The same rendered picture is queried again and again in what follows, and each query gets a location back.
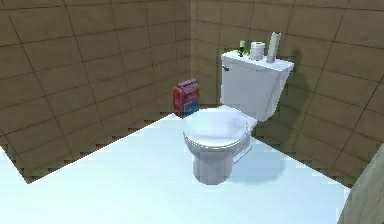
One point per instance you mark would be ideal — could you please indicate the red plastic crate bin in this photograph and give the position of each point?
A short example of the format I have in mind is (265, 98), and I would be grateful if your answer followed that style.
(185, 97)

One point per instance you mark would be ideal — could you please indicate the small green bottle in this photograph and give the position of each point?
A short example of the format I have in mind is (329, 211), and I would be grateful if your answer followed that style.
(242, 48)

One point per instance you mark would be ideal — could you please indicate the white toilet paper roll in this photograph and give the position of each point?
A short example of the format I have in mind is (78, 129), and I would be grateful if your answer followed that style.
(257, 50)

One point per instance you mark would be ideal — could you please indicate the beige rounded furniture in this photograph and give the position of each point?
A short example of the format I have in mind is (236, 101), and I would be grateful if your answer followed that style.
(366, 195)

